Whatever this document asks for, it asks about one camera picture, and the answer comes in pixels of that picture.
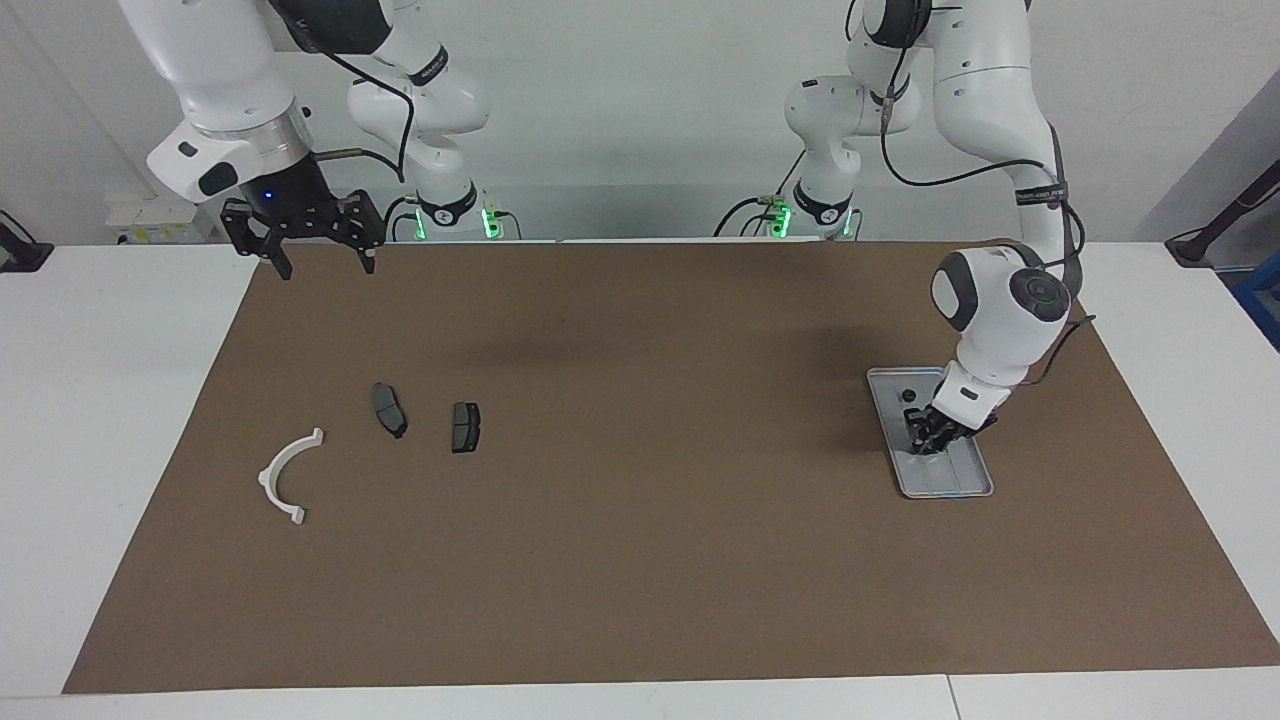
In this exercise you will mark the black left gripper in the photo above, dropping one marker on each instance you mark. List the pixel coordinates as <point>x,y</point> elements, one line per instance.
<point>962,428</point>

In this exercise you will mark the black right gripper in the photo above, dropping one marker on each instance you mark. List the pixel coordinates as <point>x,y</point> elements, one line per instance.
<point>295,205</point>

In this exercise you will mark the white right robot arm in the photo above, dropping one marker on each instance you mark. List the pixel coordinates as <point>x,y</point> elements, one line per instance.
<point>215,60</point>

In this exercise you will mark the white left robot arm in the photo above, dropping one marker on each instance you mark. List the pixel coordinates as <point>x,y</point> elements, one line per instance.
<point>985,320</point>

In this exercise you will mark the silver metal tray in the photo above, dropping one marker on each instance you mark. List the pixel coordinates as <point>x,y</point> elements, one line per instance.
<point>950,480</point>

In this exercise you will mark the long dark grey brake pad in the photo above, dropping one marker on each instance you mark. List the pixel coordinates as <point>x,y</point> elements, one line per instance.
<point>389,410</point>

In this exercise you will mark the short dark grey brake pad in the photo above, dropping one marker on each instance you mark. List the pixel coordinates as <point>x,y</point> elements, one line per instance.
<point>466,427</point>

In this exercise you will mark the black stand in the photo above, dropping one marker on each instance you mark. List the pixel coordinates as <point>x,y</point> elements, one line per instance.
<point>1215,225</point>
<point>22,252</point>

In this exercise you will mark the brown table mat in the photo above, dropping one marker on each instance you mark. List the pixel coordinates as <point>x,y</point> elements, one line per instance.
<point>640,580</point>

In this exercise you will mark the blue crate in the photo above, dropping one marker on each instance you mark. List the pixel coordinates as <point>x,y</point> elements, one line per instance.
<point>1262,300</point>

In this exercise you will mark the white wall socket box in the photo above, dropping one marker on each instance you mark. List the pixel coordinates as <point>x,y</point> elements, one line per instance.
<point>150,222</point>

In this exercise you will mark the white semicircular plastic bracket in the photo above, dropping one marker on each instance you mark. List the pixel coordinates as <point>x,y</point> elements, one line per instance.
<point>272,480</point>

